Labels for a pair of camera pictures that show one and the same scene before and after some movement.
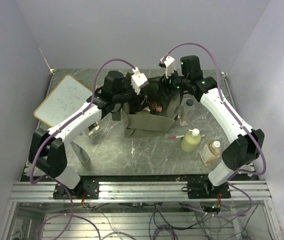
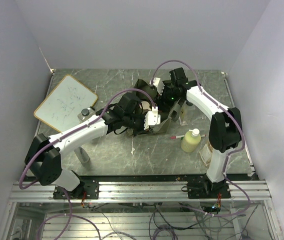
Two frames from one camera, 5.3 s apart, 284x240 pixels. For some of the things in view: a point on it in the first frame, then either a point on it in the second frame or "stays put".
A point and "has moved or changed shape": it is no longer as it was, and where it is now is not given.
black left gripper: [135, 105] to [135, 132]
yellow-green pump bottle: [190, 140] stays put
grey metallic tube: [80, 152] stays put
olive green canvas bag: [163, 109] has moved or changed shape
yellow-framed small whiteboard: [68, 97] stays put
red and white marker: [183, 135] stays put
